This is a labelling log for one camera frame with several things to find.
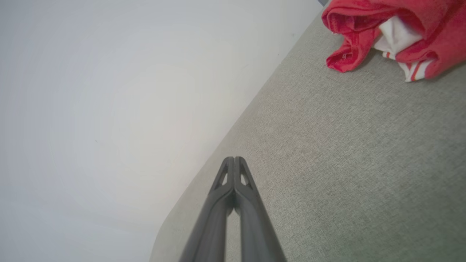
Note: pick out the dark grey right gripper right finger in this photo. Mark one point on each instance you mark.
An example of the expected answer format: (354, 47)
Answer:
(255, 229)

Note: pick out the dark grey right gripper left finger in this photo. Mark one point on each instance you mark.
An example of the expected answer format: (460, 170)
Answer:
(211, 225)

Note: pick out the red and white basketball jersey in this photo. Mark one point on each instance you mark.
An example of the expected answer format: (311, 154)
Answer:
(429, 22)

